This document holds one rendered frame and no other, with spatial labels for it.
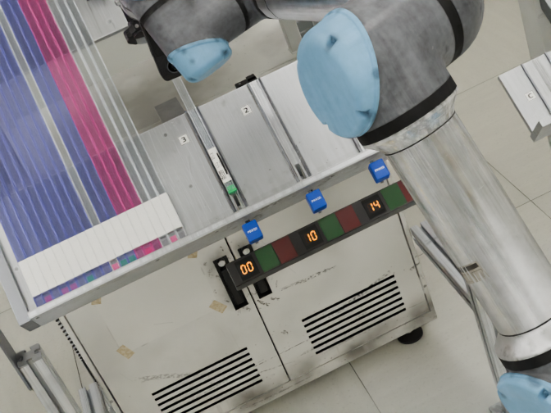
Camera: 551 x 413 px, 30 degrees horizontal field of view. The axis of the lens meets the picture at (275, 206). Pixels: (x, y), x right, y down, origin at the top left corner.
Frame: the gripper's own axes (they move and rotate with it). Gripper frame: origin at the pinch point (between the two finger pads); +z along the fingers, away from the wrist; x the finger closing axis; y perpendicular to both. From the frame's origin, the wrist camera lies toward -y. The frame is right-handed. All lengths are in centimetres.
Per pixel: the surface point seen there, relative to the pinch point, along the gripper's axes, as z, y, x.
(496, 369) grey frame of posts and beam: 24, -79, -32
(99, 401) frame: 35, -52, 38
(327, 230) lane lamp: -8.0, -40.1, -10.6
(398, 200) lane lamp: -8.2, -40.7, -22.8
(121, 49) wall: 181, 38, 2
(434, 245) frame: 34, -54, -34
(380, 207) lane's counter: -8.1, -40.4, -19.6
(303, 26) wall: 191, 20, -60
